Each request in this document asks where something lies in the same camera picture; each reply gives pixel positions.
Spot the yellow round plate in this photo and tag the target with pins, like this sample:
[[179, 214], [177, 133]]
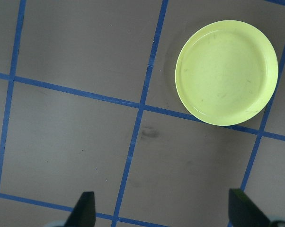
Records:
[[225, 73]]

